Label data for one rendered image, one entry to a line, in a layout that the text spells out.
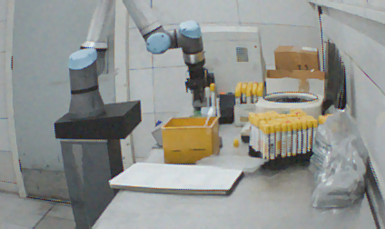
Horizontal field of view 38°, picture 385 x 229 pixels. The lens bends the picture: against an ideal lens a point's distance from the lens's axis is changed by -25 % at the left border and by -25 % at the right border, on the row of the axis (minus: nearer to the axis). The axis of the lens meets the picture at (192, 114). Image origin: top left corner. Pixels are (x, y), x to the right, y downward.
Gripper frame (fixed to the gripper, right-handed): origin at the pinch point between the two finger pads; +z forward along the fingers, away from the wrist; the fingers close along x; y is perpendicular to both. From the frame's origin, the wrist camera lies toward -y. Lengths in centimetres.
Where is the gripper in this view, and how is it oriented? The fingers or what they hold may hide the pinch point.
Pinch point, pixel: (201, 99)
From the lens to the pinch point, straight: 261.2
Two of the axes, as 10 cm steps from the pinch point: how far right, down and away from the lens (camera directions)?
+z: 1.1, 7.6, 6.4
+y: -0.9, 6.5, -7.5
